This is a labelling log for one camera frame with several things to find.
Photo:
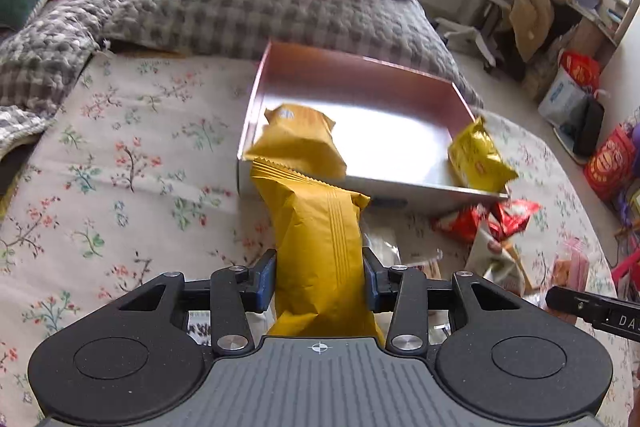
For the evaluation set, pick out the mustard yellow snack packet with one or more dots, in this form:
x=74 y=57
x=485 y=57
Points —
x=300 y=142
x=315 y=247

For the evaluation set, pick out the grey checked quilt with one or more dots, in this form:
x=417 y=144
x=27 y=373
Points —
x=240 y=12

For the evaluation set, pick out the white cookie packet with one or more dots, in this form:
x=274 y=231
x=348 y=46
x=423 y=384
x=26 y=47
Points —
x=495 y=264

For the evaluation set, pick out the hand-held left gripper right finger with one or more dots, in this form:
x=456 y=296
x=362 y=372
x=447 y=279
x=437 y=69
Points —
x=371 y=283

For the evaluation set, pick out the pink cardboard box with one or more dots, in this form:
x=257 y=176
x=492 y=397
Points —
x=380 y=122

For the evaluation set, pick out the large red printed bag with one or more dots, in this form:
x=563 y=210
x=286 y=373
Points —
x=610 y=164

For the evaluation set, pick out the cluttered desk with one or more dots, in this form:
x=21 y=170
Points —
x=600 y=2

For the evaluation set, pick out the black bag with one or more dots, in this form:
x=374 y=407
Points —
x=589 y=127

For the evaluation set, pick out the small red bag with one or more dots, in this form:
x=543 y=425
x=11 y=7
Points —
x=582 y=69

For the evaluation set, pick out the clear biscuit packet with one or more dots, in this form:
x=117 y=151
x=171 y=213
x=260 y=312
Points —
x=385 y=247

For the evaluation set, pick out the clear packet with pink contents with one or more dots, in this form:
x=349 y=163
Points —
x=575 y=267

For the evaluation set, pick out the bright yellow crinkled snack packet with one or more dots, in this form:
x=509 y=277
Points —
x=477 y=157

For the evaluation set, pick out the white plastic bag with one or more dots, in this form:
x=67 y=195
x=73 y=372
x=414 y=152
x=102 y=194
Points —
x=562 y=99

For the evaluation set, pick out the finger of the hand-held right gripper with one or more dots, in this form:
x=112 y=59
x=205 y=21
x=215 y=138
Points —
x=595 y=309

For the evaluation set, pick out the red snack packet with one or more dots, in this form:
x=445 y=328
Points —
x=457 y=223
x=515 y=214

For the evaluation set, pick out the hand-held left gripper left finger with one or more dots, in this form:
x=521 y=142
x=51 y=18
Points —
x=266 y=282

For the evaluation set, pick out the beige coat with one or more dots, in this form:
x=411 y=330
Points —
x=535 y=17

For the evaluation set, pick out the floral bed sheet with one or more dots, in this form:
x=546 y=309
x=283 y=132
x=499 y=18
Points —
x=140 y=187

